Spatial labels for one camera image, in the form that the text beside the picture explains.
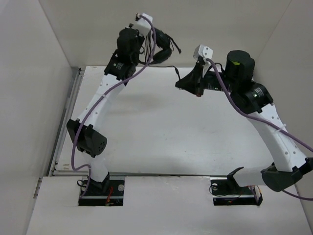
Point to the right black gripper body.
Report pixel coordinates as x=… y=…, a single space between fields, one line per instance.
x=211 y=81

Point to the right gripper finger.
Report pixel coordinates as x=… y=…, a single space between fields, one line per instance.
x=201 y=67
x=190 y=84

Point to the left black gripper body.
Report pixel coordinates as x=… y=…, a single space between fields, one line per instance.
x=141 y=39

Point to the black headphones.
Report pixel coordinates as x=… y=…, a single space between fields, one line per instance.
x=166 y=44

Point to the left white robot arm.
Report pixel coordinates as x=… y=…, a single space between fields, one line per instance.
x=88 y=143

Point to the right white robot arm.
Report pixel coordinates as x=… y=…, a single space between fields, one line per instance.
x=253 y=101

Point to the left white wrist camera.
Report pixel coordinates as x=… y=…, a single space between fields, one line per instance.
x=142 y=25

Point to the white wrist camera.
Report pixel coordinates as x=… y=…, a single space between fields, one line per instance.
x=142 y=25
x=203 y=51

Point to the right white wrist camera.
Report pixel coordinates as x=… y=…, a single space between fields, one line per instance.
x=203 y=51

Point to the left aluminium rail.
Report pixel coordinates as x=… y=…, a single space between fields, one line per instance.
x=72 y=93

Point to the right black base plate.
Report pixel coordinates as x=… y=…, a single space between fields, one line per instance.
x=227 y=193

